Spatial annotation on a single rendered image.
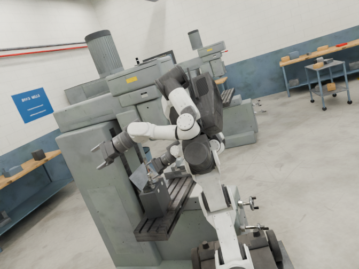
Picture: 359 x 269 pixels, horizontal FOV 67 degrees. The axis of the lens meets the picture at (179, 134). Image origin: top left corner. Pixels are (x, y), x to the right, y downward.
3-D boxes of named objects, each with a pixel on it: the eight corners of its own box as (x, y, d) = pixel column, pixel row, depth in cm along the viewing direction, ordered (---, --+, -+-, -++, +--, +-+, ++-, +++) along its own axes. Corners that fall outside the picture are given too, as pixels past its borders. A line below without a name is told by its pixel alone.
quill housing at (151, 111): (178, 128, 225) (165, 92, 217) (170, 138, 207) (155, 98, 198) (158, 133, 232) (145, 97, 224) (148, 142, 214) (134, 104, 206)
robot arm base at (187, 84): (195, 89, 137) (187, 77, 144) (184, 71, 127) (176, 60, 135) (170, 105, 138) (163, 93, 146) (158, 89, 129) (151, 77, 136)
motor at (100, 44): (129, 69, 219) (114, 29, 211) (116, 73, 201) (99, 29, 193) (109, 76, 227) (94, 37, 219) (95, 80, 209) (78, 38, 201)
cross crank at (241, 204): (259, 204, 222) (256, 192, 218) (258, 213, 211) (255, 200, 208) (240, 206, 228) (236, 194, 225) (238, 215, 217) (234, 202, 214)
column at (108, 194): (182, 246, 289) (129, 109, 248) (166, 284, 247) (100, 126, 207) (142, 248, 308) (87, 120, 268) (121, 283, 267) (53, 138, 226)
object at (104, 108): (148, 105, 227) (140, 82, 222) (137, 113, 207) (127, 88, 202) (77, 125, 258) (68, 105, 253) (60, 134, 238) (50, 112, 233)
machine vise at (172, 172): (207, 166, 237) (203, 155, 235) (203, 174, 224) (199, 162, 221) (171, 171, 251) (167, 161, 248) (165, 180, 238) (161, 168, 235)
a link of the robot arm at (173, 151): (175, 163, 183) (188, 153, 180) (168, 163, 173) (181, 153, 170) (167, 149, 186) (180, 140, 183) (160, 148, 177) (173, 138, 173)
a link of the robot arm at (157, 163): (163, 174, 186) (177, 165, 182) (156, 175, 177) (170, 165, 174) (155, 159, 190) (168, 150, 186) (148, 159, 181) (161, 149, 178)
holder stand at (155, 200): (171, 198, 202) (162, 175, 197) (164, 216, 182) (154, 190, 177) (156, 201, 206) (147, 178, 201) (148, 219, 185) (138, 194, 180)
